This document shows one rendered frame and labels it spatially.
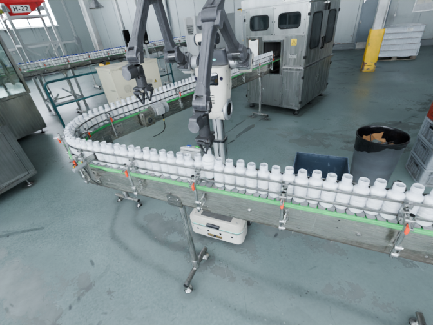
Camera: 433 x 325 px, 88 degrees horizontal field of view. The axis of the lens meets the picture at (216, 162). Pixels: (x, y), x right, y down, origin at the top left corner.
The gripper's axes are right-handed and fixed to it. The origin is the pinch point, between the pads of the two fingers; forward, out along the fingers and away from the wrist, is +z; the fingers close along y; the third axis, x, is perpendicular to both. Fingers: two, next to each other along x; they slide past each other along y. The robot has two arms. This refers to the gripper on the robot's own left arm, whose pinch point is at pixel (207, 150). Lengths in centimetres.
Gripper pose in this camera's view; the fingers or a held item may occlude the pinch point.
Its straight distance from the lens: 116.7
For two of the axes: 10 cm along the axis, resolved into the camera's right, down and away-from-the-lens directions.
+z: 0.8, 8.5, 5.3
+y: 3.9, -5.1, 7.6
